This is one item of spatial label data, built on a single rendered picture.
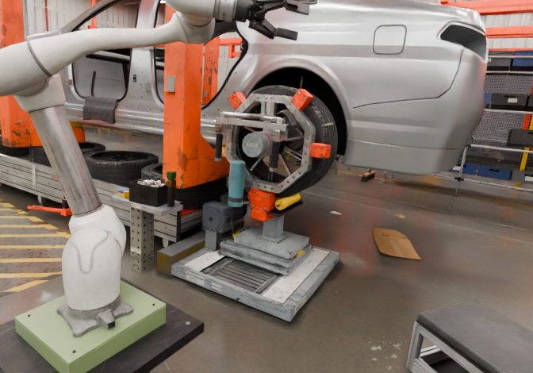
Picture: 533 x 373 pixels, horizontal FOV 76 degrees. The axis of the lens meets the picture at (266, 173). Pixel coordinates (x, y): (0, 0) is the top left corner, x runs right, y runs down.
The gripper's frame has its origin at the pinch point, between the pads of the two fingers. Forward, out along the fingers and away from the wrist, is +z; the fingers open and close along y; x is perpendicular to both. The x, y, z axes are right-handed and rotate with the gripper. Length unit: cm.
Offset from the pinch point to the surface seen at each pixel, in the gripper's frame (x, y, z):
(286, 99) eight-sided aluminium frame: 8, -74, 12
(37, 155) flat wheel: -22, -241, -181
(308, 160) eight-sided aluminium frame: -22, -77, 29
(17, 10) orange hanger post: 86, -190, -203
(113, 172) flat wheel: -32, -196, -99
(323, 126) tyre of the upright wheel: -3, -75, 34
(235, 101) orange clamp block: 9, -94, -14
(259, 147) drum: -20, -76, 2
